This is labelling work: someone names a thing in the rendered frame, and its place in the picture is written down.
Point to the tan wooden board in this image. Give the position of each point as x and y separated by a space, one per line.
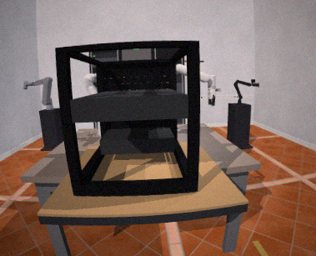
215 189

